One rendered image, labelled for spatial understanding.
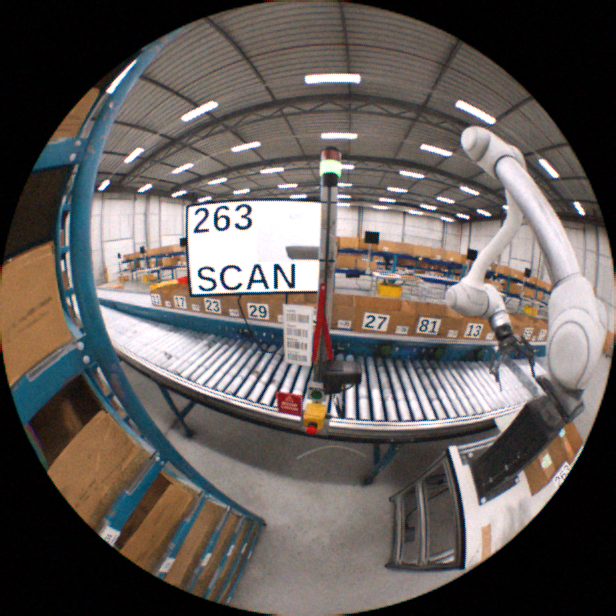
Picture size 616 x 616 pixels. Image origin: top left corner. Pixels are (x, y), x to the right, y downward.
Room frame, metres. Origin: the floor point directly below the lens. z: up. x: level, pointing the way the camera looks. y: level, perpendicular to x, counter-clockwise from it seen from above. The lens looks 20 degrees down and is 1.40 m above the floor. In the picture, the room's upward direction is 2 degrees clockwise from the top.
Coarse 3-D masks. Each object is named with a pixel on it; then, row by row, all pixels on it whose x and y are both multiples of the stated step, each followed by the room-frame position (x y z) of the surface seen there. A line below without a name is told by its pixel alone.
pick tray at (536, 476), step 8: (560, 440) -0.17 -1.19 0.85; (552, 448) -0.16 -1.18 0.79; (560, 448) -0.21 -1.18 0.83; (544, 456) -0.15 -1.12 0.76; (552, 456) -0.21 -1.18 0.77; (560, 456) -0.26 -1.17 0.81; (536, 464) -0.13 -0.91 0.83; (552, 464) -0.25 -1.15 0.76; (560, 464) -0.30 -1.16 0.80; (528, 472) -0.13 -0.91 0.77; (536, 472) -0.16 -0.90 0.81; (544, 472) -0.20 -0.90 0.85; (552, 472) -0.29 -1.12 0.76; (528, 480) -0.17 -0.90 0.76; (536, 480) -0.20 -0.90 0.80; (544, 480) -0.24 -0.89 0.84; (536, 488) -0.24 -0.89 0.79
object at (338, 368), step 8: (328, 360) 0.43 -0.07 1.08; (336, 360) 0.42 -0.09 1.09; (328, 368) 0.39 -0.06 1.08; (336, 368) 0.39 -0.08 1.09; (344, 368) 0.39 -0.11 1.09; (352, 368) 0.38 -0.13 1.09; (360, 368) 0.39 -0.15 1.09; (320, 376) 0.39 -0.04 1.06; (328, 376) 0.38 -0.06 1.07; (336, 376) 0.37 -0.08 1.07; (344, 376) 0.37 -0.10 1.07; (352, 376) 0.36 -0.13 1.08; (360, 376) 0.36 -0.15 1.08; (328, 384) 0.39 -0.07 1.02; (336, 384) 0.39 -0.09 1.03; (344, 384) 0.39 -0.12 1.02; (328, 392) 0.39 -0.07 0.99; (336, 392) 0.38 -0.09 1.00
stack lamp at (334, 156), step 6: (330, 150) 0.44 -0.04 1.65; (324, 156) 0.44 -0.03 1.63; (330, 156) 0.44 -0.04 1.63; (336, 156) 0.44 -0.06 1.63; (324, 162) 0.44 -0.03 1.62; (330, 162) 0.44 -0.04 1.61; (336, 162) 0.44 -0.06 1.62; (324, 168) 0.44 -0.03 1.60; (330, 168) 0.44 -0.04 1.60; (336, 168) 0.44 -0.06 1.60
